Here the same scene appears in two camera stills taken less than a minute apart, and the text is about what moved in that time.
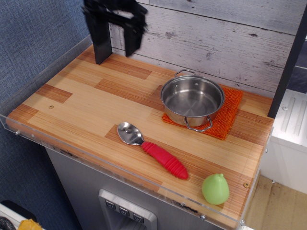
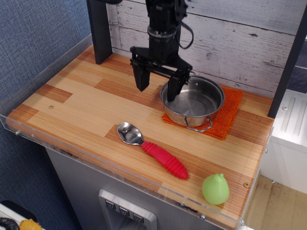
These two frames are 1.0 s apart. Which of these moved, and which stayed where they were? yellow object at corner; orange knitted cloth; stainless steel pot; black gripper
Moved: black gripper
Stayed: orange knitted cloth; yellow object at corner; stainless steel pot
